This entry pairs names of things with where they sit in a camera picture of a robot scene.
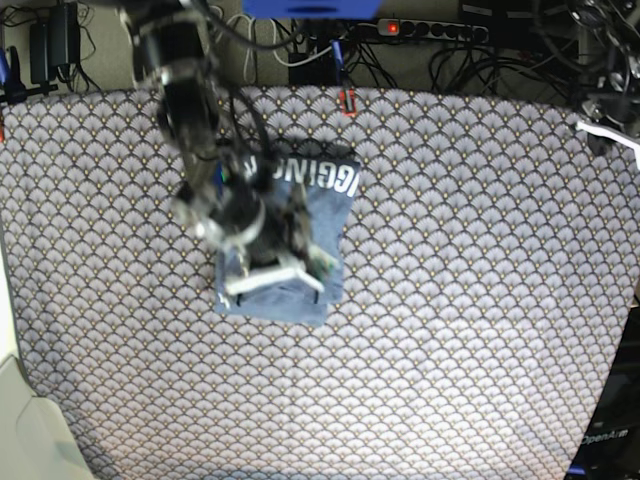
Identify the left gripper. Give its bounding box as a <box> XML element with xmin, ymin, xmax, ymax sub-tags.
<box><xmin>582</xmin><ymin>92</ymin><xmax>639</xmax><ymax>156</ymax></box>

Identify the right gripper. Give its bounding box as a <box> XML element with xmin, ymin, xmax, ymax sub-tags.
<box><xmin>219</xmin><ymin>194</ymin><xmax>296</xmax><ymax>265</ymax></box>

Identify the blue T-shirt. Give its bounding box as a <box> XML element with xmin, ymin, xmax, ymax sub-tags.
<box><xmin>215</xmin><ymin>155</ymin><xmax>361</xmax><ymax>327</ymax></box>

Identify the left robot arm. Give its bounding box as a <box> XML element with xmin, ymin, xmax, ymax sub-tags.
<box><xmin>568</xmin><ymin>1</ymin><xmax>639</xmax><ymax>155</ymax></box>

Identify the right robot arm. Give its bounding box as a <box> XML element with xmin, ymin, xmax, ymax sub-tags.
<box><xmin>117</xmin><ymin>1</ymin><xmax>307</xmax><ymax>265</ymax></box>

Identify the red black table clamp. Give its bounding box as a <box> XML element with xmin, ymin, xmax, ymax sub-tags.
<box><xmin>339</xmin><ymin>88</ymin><xmax>357</xmax><ymax>117</ymax></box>

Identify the fan-patterned tablecloth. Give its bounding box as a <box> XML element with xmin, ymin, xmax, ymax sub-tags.
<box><xmin>1</xmin><ymin>87</ymin><xmax>639</xmax><ymax>479</ymax></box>

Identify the black box with blue clamp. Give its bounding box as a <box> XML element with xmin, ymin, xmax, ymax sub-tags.
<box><xmin>287</xmin><ymin>41</ymin><xmax>341</xmax><ymax>87</ymax></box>

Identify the black power strip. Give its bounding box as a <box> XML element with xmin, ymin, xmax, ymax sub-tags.
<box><xmin>376</xmin><ymin>19</ymin><xmax>490</xmax><ymax>44</ymax></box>

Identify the black power adapter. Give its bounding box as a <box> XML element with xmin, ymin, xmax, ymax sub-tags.
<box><xmin>29</xmin><ymin>2</ymin><xmax>81</xmax><ymax>85</ymax></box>

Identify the black OpenArm case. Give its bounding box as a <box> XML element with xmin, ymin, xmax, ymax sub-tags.
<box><xmin>565</xmin><ymin>306</ymin><xmax>639</xmax><ymax>479</ymax></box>

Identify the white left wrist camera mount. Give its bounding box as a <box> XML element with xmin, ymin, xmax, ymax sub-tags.
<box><xmin>575</xmin><ymin>120</ymin><xmax>639</xmax><ymax>167</ymax></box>

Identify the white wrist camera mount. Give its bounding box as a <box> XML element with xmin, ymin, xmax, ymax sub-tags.
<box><xmin>575</xmin><ymin>120</ymin><xmax>639</xmax><ymax>167</ymax></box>
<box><xmin>222</xmin><ymin>184</ymin><xmax>337</xmax><ymax>301</ymax></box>

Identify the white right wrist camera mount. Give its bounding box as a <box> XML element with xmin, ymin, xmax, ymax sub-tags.
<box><xmin>222</xmin><ymin>184</ymin><xmax>337</xmax><ymax>301</ymax></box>

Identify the grey white cable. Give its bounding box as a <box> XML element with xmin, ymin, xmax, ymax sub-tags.
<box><xmin>219</xmin><ymin>12</ymin><xmax>336</xmax><ymax>84</ymax></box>

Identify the blue mount plate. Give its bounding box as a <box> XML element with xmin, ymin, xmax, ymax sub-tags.
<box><xmin>242</xmin><ymin>0</ymin><xmax>382</xmax><ymax>19</ymax></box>

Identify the blue handled clamp left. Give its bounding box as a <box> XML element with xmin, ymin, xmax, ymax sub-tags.
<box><xmin>0</xmin><ymin>46</ymin><xmax>58</xmax><ymax>105</ymax></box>

